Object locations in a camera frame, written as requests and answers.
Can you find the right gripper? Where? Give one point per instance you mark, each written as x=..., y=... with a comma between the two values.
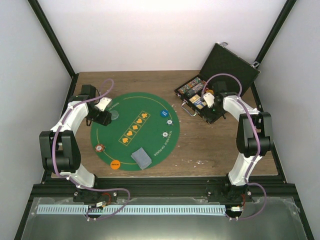
x=210, y=116

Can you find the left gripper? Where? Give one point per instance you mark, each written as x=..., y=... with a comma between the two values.
x=104, y=120

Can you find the clear acrylic dealer button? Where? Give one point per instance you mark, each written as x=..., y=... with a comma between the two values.
x=114, y=115

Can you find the brown red chip stack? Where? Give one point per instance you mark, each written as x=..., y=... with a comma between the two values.
x=99, y=148

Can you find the black poker chip case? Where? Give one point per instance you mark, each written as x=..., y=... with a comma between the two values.
x=221, y=72

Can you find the blue small blind button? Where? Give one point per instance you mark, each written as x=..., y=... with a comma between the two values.
x=164, y=113

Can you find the orange big blind button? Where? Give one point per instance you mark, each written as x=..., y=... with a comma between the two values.
x=115, y=164

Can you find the grey card deck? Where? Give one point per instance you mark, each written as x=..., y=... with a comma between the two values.
x=142, y=159

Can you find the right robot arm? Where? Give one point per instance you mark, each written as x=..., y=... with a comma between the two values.
x=254, y=136

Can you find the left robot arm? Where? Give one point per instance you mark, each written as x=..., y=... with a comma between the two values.
x=60, y=153

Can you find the blue Texas Hold'em card box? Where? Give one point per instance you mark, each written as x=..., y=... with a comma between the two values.
x=198, y=102

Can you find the round green poker mat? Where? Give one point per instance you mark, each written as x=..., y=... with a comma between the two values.
x=139, y=125

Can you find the light blue slotted strip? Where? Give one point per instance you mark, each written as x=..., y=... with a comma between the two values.
x=77, y=209

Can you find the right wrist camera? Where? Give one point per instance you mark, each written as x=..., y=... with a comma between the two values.
x=209, y=99

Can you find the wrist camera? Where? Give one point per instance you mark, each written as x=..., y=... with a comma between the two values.
x=209, y=99
x=103, y=103

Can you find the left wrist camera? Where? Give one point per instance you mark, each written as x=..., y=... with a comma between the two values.
x=103, y=103

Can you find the chrome case handle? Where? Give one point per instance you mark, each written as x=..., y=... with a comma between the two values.
x=187, y=111

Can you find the black aluminium frame rail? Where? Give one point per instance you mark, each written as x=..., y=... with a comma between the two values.
x=213, y=187

